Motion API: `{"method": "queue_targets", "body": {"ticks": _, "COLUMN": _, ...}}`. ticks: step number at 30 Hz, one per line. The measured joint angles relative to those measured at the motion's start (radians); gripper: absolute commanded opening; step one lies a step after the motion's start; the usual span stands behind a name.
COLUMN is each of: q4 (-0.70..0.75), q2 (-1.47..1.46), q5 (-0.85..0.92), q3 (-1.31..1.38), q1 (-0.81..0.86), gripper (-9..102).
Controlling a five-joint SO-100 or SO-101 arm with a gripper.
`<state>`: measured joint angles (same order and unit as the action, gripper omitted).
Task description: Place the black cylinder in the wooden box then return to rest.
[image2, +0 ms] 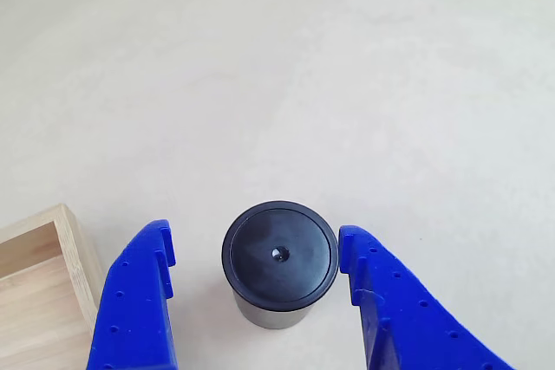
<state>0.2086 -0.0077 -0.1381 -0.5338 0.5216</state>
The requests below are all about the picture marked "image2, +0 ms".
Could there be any black cylinder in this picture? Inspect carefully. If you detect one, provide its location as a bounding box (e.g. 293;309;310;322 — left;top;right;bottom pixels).
221;200;339;330

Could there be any wooden box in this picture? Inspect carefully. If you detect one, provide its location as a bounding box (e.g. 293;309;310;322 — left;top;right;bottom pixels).
0;203;105;370

